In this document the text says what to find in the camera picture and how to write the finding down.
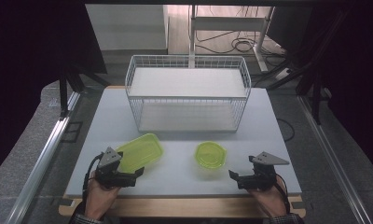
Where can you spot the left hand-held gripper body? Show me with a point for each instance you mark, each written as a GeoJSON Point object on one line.
{"type": "Point", "coordinates": [110, 169]}

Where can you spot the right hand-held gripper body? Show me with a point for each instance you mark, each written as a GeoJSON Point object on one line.
{"type": "Point", "coordinates": [262, 174]}

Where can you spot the rectangular green plastic container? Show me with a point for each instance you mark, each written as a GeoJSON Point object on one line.
{"type": "Point", "coordinates": [139, 153]}

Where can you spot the round green plastic container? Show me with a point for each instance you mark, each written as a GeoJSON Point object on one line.
{"type": "Point", "coordinates": [210, 155]}

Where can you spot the person's right hand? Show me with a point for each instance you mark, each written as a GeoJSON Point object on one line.
{"type": "Point", "coordinates": [268, 199]}

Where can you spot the person's left hand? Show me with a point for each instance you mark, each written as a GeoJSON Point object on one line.
{"type": "Point", "coordinates": [99, 196]}

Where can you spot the white table board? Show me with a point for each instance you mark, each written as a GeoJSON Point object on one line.
{"type": "Point", "coordinates": [175, 183]}

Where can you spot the black metal stand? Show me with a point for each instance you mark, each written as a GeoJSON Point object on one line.
{"type": "Point", "coordinates": [315, 93]}
{"type": "Point", "coordinates": [63, 93]}

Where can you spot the white power strip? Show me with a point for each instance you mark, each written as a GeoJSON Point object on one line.
{"type": "Point", "coordinates": [282, 74]}

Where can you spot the white cabinet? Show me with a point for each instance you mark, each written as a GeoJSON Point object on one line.
{"type": "Point", "coordinates": [128, 28]}

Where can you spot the aluminium rail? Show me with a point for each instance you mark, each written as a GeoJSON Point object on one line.
{"type": "Point", "coordinates": [330, 155]}
{"type": "Point", "coordinates": [41, 161]}

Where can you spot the white metal desk frame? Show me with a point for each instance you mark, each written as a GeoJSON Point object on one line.
{"type": "Point", "coordinates": [228, 24]}

